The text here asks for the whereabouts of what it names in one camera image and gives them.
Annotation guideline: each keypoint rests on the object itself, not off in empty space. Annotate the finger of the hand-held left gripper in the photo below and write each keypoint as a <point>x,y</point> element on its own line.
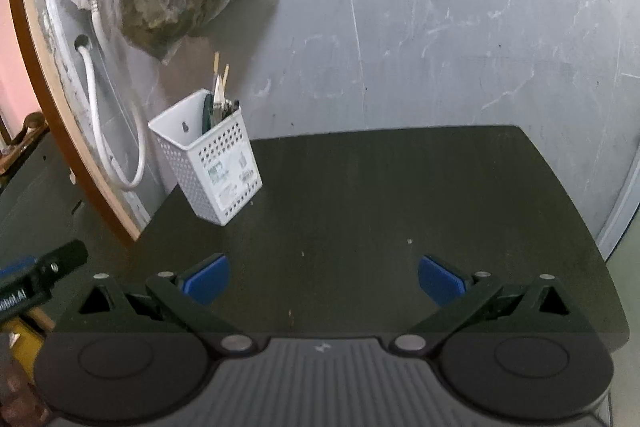
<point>60,263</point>
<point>17,267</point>

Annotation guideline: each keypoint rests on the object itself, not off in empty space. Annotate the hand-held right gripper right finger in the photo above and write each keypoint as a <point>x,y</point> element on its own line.
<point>440,281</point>

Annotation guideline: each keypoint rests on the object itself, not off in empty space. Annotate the white perforated plastic basket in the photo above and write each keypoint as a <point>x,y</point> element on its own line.
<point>215,177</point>

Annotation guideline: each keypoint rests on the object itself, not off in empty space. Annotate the dark cabinet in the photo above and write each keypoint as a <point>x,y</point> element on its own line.
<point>40,207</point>

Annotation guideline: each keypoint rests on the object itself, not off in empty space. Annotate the yellow container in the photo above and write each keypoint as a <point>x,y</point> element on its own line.
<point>22,339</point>

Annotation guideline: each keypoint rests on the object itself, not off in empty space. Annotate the wooden chopstick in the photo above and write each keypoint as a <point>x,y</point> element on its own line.
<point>216,64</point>
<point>226,74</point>

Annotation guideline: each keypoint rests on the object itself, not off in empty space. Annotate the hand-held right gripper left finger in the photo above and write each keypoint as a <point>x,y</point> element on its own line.
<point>207,278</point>

